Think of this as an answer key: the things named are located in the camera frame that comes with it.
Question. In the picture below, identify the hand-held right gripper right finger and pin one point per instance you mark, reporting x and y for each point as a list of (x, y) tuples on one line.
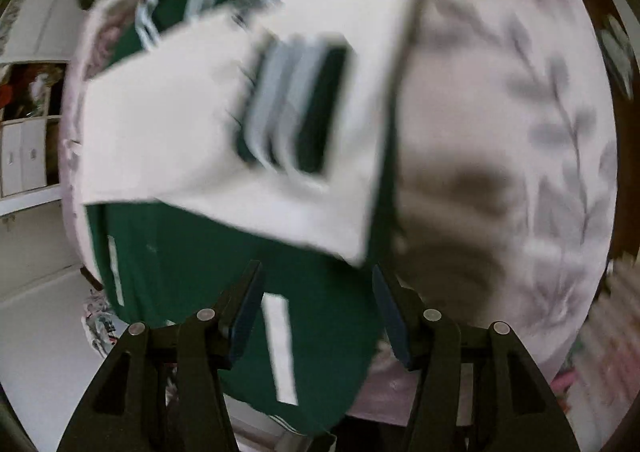
[(396, 332)]

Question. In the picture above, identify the white shelf cabinet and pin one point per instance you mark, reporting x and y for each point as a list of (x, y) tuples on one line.
[(20, 156)]

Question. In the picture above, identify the green and white sweater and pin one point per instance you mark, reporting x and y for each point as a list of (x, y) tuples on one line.
[(175, 131)]

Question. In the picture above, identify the floral cloth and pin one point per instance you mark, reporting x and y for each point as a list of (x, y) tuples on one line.
[(97, 324)]

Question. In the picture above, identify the leaf print bedsheet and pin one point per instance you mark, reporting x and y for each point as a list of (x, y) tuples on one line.
[(500, 106)]

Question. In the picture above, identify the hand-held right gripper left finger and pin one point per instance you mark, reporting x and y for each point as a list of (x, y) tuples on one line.
[(245, 324)]

